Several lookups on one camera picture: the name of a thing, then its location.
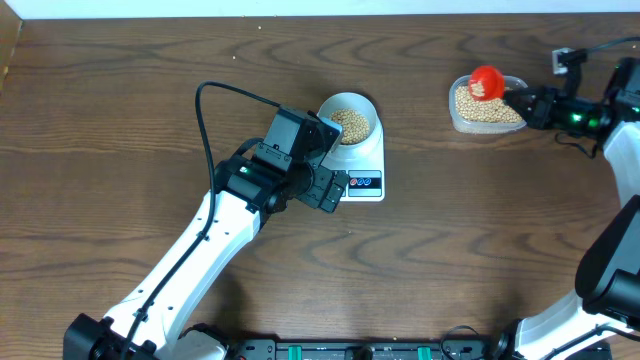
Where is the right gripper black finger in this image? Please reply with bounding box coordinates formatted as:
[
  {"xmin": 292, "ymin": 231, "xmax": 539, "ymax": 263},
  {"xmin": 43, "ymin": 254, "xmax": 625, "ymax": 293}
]
[
  {"xmin": 502, "ymin": 87, "xmax": 537, "ymax": 103},
  {"xmin": 504, "ymin": 98, "xmax": 537, "ymax": 125}
]

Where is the red measuring scoop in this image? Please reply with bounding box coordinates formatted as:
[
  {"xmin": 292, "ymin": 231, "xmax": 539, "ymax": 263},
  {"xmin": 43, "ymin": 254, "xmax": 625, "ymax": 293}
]
[{"xmin": 467, "ymin": 65, "xmax": 505, "ymax": 101}]

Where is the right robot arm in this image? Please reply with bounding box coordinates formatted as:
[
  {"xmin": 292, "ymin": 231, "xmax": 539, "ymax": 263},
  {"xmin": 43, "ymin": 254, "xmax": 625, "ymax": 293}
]
[{"xmin": 492, "ymin": 48, "xmax": 639, "ymax": 359}]

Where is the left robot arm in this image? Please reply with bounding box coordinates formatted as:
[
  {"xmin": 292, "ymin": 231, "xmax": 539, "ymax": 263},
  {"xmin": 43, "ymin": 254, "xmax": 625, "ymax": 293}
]
[{"xmin": 63, "ymin": 154, "xmax": 349, "ymax": 359}]

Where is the white digital kitchen scale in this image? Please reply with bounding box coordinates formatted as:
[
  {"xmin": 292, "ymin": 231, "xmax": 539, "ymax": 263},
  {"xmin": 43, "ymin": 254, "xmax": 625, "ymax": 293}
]
[{"xmin": 322, "ymin": 120, "xmax": 385, "ymax": 202}]

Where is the white bowl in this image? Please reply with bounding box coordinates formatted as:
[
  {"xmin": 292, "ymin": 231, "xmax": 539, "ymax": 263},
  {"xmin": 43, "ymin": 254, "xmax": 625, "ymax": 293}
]
[{"xmin": 318, "ymin": 92, "xmax": 381, "ymax": 147}]

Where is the clear plastic soybean container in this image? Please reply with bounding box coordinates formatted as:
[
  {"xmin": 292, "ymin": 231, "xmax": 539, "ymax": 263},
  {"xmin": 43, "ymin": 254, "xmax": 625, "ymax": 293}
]
[{"xmin": 449, "ymin": 75, "xmax": 526, "ymax": 135}]

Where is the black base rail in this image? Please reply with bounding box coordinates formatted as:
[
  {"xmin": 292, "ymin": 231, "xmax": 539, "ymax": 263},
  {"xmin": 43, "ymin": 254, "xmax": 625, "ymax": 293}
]
[{"xmin": 179, "ymin": 324, "xmax": 614, "ymax": 360}]

